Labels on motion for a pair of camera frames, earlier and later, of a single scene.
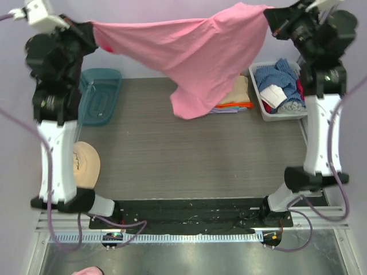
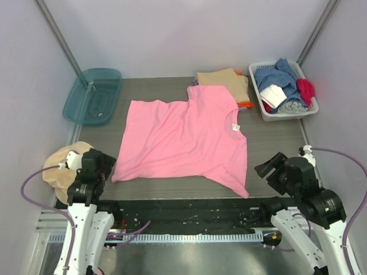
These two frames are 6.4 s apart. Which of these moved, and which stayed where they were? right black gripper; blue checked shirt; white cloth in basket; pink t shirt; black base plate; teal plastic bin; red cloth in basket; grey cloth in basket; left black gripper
Moved: left black gripper; right black gripper; pink t shirt
Stayed: blue checked shirt; red cloth in basket; white cloth in basket; teal plastic bin; grey cloth in basket; black base plate
